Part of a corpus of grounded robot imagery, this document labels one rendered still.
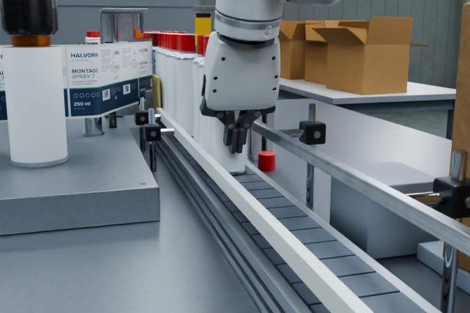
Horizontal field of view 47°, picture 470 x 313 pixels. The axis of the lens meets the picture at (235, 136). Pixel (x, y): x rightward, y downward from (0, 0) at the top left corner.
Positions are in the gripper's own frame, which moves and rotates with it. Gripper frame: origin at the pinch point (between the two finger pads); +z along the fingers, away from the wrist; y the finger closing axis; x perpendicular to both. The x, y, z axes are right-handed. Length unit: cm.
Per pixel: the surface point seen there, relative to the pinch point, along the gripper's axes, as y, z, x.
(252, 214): 4.4, -3.9, 21.9
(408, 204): -3.2, -14.5, 35.0
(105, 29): 14, 9, -69
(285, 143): -3.2, -5.1, 10.5
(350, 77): -109, 66, -158
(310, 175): -9.2, 2.5, 7.3
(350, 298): 3.8, -11.7, 40.7
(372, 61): -114, 54, -151
